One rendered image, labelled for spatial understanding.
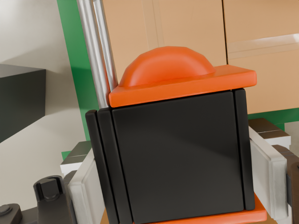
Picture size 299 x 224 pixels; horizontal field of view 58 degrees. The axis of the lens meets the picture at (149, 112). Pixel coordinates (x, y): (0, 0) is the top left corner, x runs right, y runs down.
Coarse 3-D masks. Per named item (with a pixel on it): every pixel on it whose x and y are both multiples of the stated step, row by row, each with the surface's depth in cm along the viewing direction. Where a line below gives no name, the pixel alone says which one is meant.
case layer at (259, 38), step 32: (128, 0) 78; (160, 0) 77; (192, 0) 77; (224, 0) 77; (256, 0) 77; (288, 0) 77; (128, 32) 80; (160, 32) 80; (192, 32) 79; (224, 32) 81; (256, 32) 79; (288, 32) 79; (128, 64) 82; (224, 64) 81; (256, 64) 81; (288, 64) 81; (256, 96) 83; (288, 96) 83
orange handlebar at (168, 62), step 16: (160, 48) 15; (176, 48) 15; (144, 64) 15; (160, 64) 14; (176, 64) 14; (192, 64) 14; (208, 64) 15; (128, 80) 15; (144, 80) 15; (160, 80) 15
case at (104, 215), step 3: (105, 210) 66; (105, 213) 65; (267, 213) 53; (102, 216) 64; (105, 216) 64; (267, 216) 52; (270, 216) 52; (102, 219) 63; (105, 219) 63; (267, 219) 52; (270, 219) 51; (273, 219) 51; (102, 222) 62; (105, 222) 61; (108, 222) 61; (255, 222) 51; (258, 222) 51; (261, 222) 51; (264, 222) 51; (267, 222) 51; (270, 222) 51; (273, 222) 50; (276, 222) 50
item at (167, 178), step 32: (128, 96) 13; (160, 96) 13; (192, 96) 13; (224, 96) 13; (128, 128) 14; (160, 128) 14; (192, 128) 14; (224, 128) 14; (128, 160) 14; (160, 160) 14; (192, 160) 14; (224, 160) 14; (128, 192) 15; (160, 192) 15; (192, 192) 14; (224, 192) 14
